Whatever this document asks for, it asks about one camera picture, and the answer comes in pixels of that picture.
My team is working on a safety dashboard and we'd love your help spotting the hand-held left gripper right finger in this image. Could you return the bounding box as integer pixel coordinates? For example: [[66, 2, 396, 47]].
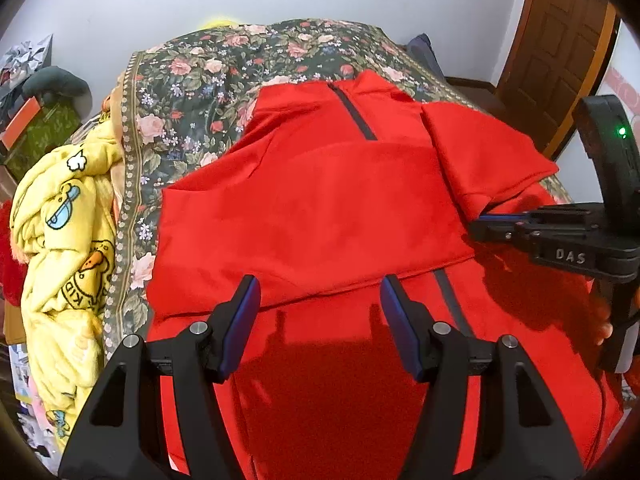
[[379, 274, 586, 480]]

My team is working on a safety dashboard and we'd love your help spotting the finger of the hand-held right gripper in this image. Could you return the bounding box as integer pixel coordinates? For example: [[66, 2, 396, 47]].
[[469, 213, 532, 245]]

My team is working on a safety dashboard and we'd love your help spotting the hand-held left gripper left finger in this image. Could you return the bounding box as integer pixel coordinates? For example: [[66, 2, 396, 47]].
[[59, 275, 262, 480]]

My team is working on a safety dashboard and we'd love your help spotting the red zip jacket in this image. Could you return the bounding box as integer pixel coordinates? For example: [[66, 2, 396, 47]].
[[145, 70, 626, 480]]

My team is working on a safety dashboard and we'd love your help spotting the person's right hand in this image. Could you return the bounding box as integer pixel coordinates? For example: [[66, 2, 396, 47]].
[[595, 287, 617, 348]]

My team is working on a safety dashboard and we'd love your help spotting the yellow duck-print blanket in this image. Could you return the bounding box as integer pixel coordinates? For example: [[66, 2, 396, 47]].
[[10, 110, 126, 456]]

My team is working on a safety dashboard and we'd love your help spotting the brown wooden door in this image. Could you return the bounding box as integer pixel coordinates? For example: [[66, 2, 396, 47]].
[[495, 0, 623, 161]]

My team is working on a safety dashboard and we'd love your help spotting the dark blue pillow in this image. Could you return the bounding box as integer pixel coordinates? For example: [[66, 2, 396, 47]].
[[405, 33, 446, 81]]

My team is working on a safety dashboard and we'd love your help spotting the red fuzzy cloth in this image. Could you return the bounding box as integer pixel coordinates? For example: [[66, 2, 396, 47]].
[[0, 200, 29, 306]]

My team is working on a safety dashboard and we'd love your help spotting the floral bed blanket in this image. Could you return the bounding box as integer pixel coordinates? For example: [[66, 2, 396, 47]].
[[102, 19, 576, 361]]

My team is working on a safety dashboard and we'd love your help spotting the green patterned box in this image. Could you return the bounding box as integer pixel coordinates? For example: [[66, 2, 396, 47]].
[[5, 102, 83, 181]]

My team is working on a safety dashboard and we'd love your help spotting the orange box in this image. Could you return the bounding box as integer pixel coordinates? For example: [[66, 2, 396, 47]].
[[0, 96, 42, 150]]

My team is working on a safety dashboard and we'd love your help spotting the dark grey cushion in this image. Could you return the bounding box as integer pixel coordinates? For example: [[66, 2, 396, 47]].
[[22, 66, 92, 111]]

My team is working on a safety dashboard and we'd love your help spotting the silver wrapped bundle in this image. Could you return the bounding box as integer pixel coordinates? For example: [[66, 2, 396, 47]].
[[0, 35, 54, 97]]

